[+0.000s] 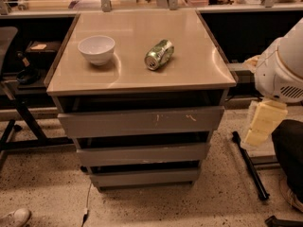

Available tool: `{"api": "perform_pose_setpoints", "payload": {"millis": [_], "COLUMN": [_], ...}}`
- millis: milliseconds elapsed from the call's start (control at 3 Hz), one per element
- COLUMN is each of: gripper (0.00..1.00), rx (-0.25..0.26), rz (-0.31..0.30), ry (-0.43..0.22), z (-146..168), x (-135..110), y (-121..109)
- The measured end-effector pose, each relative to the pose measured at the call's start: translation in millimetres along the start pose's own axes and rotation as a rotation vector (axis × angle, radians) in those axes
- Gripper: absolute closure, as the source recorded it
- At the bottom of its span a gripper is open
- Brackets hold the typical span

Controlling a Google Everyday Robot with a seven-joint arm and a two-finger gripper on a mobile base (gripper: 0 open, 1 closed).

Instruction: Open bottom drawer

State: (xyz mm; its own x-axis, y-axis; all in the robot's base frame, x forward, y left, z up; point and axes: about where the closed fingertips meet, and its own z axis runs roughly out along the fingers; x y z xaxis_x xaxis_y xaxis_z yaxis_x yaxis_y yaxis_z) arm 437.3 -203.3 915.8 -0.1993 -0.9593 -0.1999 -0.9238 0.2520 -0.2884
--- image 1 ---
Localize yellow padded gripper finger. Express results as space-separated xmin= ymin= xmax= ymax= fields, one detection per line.
xmin=243 ymin=98 xmax=288 ymax=147

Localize grey bottom drawer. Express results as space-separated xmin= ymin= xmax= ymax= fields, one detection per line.
xmin=90 ymin=168 xmax=201 ymax=188

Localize grey drawer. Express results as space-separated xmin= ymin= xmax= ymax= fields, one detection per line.
xmin=90 ymin=168 xmax=201 ymax=188
xmin=59 ymin=106 xmax=224 ymax=138
xmin=77 ymin=143 xmax=210 ymax=166

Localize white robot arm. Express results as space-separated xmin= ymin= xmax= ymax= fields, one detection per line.
xmin=241 ymin=18 xmax=303 ymax=149

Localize grey middle drawer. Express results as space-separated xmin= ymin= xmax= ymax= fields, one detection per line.
xmin=77 ymin=143 xmax=210 ymax=166

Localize grey drawer cabinet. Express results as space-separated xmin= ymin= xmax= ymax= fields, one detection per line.
xmin=47 ymin=9 xmax=236 ymax=177

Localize grey top drawer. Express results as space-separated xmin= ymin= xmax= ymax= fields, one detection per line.
xmin=59 ymin=106 xmax=224 ymax=138

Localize black trouser leg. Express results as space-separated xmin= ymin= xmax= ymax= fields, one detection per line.
xmin=272 ymin=119 xmax=303 ymax=210

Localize black metal bar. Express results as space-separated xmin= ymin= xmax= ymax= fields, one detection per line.
xmin=232 ymin=131 xmax=270 ymax=201

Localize green soda can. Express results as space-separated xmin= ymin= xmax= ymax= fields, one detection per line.
xmin=144 ymin=40 xmax=174 ymax=71

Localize white ceramic bowl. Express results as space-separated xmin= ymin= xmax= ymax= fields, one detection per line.
xmin=78 ymin=35 xmax=116 ymax=65

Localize dark box with note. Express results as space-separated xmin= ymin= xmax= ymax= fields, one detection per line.
xmin=26 ymin=41 xmax=61 ymax=60

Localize black headphones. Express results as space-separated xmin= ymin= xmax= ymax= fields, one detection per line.
xmin=16 ymin=66 xmax=41 ymax=85

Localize white sneaker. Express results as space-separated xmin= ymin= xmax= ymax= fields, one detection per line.
xmin=0 ymin=208 xmax=31 ymax=227

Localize white floor cable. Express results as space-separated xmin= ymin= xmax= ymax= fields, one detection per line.
xmin=80 ymin=182 xmax=93 ymax=227

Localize black table frame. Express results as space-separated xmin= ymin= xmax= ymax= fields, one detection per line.
xmin=0 ymin=79 xmax=75 ymax=172

